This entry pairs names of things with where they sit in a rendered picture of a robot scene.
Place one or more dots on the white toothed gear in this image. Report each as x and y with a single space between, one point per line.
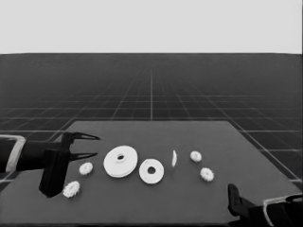
210 175
89 167
199 157
67 191

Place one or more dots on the large thick white disc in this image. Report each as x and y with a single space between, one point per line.
112 165

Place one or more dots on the white round carrier with pins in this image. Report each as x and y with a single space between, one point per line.
143 171

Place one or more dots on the small white T-shaped piece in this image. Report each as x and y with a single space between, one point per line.
174 159

